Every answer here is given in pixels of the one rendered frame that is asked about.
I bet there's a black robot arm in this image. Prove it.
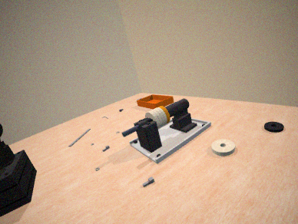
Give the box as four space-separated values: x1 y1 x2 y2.
0 124 15 169

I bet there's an orange shallow open tray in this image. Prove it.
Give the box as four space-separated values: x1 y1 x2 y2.
137 94 174 109

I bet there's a black flat disc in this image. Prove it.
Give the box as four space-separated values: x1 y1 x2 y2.
264 122 284 133

